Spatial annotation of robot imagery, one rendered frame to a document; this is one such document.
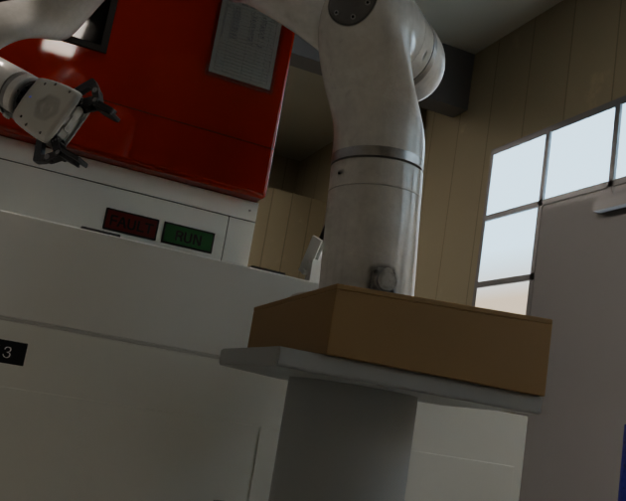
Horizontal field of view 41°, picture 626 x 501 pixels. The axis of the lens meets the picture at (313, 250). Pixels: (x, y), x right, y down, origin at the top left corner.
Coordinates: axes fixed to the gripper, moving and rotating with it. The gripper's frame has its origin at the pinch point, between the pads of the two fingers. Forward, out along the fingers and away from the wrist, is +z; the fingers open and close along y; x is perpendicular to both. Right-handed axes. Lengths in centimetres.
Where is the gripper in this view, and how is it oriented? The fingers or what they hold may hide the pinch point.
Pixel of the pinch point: (95, 137)
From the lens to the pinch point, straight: 140.9
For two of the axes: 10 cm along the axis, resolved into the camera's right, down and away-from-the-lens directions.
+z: 8.1, 4.5, -3.8
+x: 2.5, 3.3, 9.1
